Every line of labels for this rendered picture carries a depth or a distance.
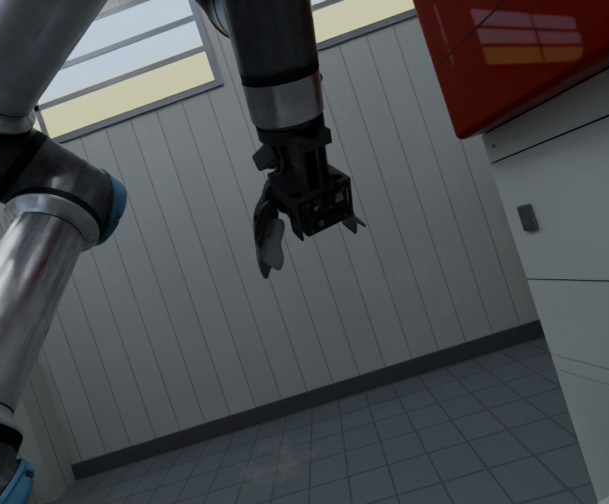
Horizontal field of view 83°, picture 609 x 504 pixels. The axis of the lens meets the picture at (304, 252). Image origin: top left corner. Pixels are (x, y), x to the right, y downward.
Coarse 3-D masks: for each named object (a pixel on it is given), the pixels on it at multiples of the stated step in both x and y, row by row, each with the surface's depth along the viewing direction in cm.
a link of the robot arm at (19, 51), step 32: (0, 0) 33; (32, 0) 32; (64, 0) 33; (96, 0) 34; (0, 32) 34; (32, 32) 34; (64, 32) 35; (0, 64) 36; (32, 64) 37; (0, 96) 39; (32, 96) 41; (0, 128) 42; (32, 128) 48; (0, 160) 44
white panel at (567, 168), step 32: (576, 96) 41; (608, 96) 38; (512, 128) 50; (544, 128) 46; (576, 128) 42; (608, 128) 39; (512, 160) 52; (544, 160) 47; (576, 160) 43; (608, 160) 40; (512, 192) 54; (544, 192) 48; (576, 192) 44; (608, 192) 41; (512, 224) 55; (544, 224) 50; (576, 224) 46; (608, 224) 42; (544, 256) 52; (576, 256) 47; (608, 256) 43; (544, 288) 54; (576, 288) 49; (608, 288) 44; (544, 320) 55; (576, 320) 50; (608, 320) 46; (576, 352) 52; (608, 352) 47
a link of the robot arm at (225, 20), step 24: (216, 0) 30; (240, 0) 26; (264, 0) 26; (288, 0) 26; (240, 24) 27; (264, 24) 27; (288, 24) 27; (312, 24) 29; (240, 48) 29; (264, 48) 28; (288, 48) 28; (312, 48) 30; (240, 72) 31; (264, 72) 29; (288, 72) 29; (312, 72) 31
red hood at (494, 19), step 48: (432, 0) 50; (480, 0) 43; (528, 0) 38; (576, 0) 34; (432, 48) 53; (480, 48) 45; (528, 48) 39; (576, 48) 35; (480, 96) 47; (528, 96) 41
